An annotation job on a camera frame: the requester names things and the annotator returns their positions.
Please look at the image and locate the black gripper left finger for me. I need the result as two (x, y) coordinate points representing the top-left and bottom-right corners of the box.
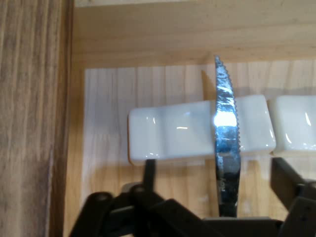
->
(69, 158), (206, 237)

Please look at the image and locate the white ceramic cutlery rest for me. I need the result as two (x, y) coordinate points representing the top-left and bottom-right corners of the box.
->
(127, 94), (277, 166)
(267, 95), (316, 158)

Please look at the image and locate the wooden drawer with black handle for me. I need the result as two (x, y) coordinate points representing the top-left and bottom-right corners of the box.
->
(61, 0), (316, 237)

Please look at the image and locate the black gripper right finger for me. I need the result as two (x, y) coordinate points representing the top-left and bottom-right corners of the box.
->
(269, 157), (316, 237)

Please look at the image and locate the dark wooden drawer cabinet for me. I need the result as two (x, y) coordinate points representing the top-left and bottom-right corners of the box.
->
(0, 0), (75, 237)

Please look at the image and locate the silver serrated table knife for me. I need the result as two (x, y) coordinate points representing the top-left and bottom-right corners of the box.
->
(212, 54), (242, 219)

